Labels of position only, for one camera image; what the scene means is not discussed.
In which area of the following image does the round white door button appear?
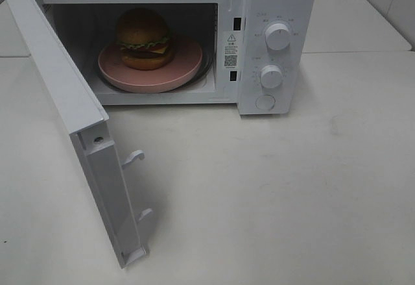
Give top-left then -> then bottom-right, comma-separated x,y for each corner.
255,95 -> 276,111

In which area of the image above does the pink round plate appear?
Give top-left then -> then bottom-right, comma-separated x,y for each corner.
98,35 -> 204,93

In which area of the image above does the burger with lettuce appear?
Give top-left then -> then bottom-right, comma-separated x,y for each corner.
116,8 -> 174,71

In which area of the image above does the white microwave door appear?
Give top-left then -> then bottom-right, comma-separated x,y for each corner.
6,0 -> 152,268

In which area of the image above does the lower white timer knob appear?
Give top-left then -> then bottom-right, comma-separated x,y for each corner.
259,65 -> 283,89

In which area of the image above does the white microwave oven body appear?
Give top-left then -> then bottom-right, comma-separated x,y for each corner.
12,0 -> 316,118

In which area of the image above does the upper white power knob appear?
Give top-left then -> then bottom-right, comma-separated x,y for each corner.
265,21 -> 291,51

